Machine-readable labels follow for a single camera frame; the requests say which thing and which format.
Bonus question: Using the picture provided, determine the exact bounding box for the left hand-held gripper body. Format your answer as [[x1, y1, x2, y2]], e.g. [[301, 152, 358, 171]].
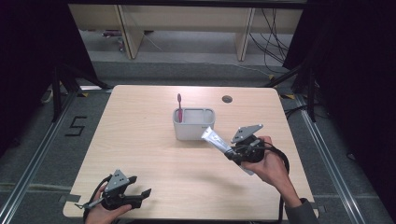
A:
[[74, 169, 144, 211]]

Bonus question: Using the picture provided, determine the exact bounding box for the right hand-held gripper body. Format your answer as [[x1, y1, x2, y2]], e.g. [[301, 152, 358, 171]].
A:
[[231, 123, 266, 165]]

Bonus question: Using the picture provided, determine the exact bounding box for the white toothpaste tube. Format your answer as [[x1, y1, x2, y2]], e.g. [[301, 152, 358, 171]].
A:
[[201, 126, 256, 176]]

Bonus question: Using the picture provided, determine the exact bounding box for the grey toothbrush holder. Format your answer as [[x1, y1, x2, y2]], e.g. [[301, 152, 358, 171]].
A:
[[172, 106, 217, 142]]

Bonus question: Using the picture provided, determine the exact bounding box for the pink toothbrush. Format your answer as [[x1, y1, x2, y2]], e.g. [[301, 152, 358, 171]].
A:
[[176, 92, 184, 124]]

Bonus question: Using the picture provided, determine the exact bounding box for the person's left hand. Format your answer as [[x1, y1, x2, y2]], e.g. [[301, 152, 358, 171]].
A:
[[83, 186, 133, 224]]

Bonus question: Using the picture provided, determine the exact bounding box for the person's right hand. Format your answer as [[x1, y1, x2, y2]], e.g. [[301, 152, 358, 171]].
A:
[[240, 135, 295, 209]]

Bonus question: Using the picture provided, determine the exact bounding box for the black metal stand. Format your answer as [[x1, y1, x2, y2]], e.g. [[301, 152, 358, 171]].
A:
[[264, 63, 318, 123], [49, 62, 110, 123]]

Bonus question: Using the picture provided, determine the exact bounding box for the light wooden desk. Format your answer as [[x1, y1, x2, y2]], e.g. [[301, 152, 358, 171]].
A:
[[67, 3, 304, 63]]

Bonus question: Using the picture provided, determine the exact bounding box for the small red clutter under desk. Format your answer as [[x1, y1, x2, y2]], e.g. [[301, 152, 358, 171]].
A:
[[101, 29, 125, 52]]

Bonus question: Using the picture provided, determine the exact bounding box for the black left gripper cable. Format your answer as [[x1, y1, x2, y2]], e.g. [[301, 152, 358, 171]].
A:
[[82, 175, 113, 222]]

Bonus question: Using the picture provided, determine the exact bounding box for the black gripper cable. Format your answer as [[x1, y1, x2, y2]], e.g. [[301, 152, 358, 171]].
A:
[[262, 146, 291, 224], [82, 175, 113, 222]]

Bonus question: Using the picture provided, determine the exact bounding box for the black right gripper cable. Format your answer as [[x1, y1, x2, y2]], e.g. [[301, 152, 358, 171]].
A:
[[262, 146, 291, 224]]

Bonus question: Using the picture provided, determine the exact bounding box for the aluminium floor rail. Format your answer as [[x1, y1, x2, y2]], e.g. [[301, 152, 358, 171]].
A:
[[0, 90, 78, 224], [293, 92, 365, 224]]

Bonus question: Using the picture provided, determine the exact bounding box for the bundle of black cables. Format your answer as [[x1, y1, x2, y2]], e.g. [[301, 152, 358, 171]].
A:
[[247, 7, 294, 75]]

